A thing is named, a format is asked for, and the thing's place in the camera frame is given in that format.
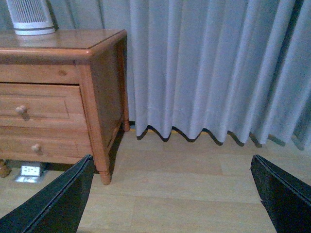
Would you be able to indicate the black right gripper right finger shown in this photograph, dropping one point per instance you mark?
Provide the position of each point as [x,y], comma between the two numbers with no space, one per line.
[286,198]

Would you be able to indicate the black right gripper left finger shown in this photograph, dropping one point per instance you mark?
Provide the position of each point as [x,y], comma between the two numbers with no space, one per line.
[58,207]

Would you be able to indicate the lower drawer wooden knob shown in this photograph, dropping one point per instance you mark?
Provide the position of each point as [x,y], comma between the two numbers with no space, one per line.
[36,148]

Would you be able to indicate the drawer wooden knob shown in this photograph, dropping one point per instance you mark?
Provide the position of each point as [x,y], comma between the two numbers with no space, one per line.
[36,148]
[22,111]

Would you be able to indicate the upper drawer wooden knob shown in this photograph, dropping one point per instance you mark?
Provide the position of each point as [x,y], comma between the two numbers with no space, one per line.
[22,111]

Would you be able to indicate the white floor power socket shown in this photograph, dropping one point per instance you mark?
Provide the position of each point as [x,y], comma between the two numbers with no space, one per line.
[31,172]

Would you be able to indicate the wooden nightstand cabinet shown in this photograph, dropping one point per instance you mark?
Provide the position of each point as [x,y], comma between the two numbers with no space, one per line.
[93,60]

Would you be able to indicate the grey pleated curtain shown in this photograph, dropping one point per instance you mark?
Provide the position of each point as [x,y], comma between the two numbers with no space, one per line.
[223,66]

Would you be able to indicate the white slatted air purifier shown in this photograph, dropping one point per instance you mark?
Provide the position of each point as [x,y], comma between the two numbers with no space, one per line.
[30,17]

